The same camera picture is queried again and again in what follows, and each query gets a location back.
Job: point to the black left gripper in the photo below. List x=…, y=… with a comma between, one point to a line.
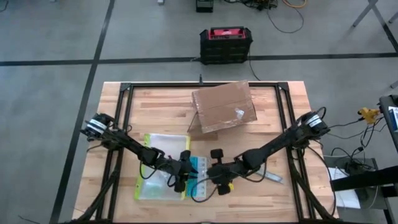
x=182, y=172

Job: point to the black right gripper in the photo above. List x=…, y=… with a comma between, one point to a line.
x=224, y=172

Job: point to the white and teal flat pack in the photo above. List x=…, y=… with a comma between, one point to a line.
x=202, y=186

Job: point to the mesh pouch with yellow trim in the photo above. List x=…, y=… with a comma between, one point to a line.
x=164, y=146

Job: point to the grey metal utility knife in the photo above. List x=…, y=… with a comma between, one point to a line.
x=275, y=178

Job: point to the brown cardboard box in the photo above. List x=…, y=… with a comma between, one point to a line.
x=224, y=105

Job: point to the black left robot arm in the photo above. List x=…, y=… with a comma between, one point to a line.
x=124, y=141

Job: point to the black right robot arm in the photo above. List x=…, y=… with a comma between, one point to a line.
x=280, y=141

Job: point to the black and red toolbox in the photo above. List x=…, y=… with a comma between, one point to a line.
x=225, y=49

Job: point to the white paper sheet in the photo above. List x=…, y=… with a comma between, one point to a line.
x=345, y=199

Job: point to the black side cart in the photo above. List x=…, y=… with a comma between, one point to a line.
x=367, y=179

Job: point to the small black floor box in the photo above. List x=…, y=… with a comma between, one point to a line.
x=204, y=6

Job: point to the yellow connector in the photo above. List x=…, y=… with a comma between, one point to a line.
x=368, y=114

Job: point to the blue and white box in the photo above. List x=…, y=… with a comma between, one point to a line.
x=394, y=119

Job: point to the grey table legs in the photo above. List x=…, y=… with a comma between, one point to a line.
x=377, y=14

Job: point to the small black post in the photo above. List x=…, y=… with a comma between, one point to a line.
x=201, y=80

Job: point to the black metal rig frame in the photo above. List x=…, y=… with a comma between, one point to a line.
x=155, y=84

